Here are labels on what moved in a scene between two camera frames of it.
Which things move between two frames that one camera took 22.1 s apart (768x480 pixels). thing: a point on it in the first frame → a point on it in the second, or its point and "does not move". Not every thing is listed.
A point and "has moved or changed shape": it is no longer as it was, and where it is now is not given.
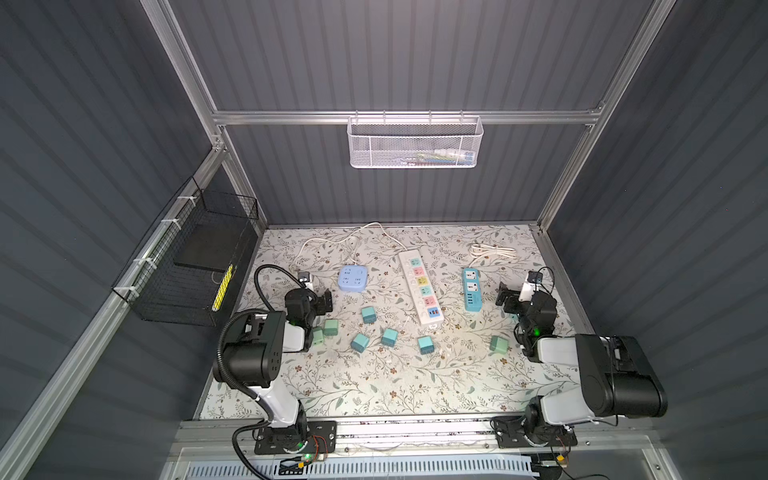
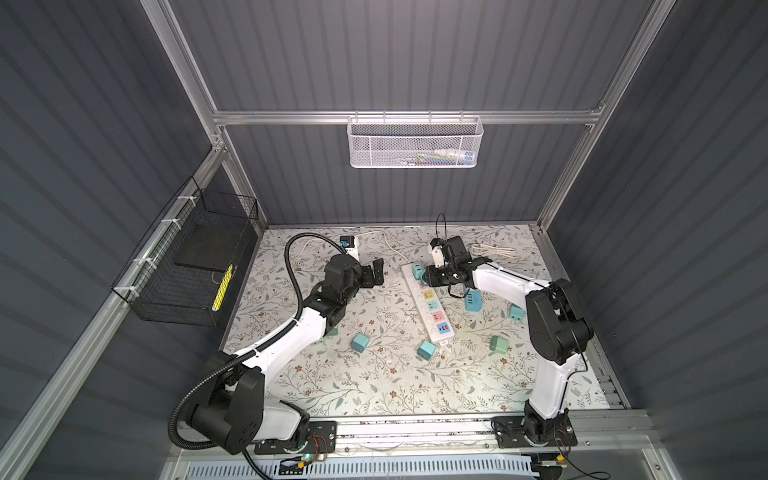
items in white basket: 441,157 does not move
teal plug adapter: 369,315 → 418,271
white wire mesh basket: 414,142 does not move
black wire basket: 182,274 does not move
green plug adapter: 498,344 does not move
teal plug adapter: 389,337 has moved or changed shape
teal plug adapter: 360,342 does not move
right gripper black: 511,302 → 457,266
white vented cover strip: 362,469 does not move
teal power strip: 472,289 does not move
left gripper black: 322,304 → 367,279
